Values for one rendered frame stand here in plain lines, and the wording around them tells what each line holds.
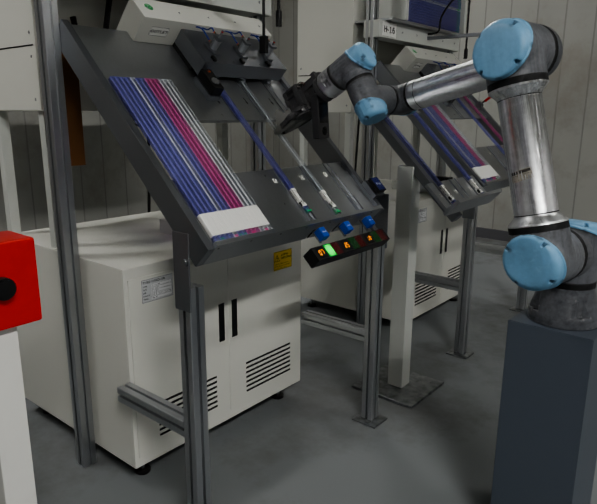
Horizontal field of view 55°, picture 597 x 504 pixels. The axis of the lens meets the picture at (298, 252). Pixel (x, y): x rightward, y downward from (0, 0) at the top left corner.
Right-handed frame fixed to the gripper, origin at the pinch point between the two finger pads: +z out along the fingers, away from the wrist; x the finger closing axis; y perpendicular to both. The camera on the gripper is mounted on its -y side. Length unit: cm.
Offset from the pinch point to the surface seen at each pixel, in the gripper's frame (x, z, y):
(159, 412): 53, 26, -58
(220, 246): 46, -8, -31
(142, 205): -173, 306, 104
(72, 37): 49, 8, 32
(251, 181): 22.5, -2.4, -14.5
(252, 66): -1.4, 0.4, 22.7
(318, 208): 5.4, -5.1, -25.8
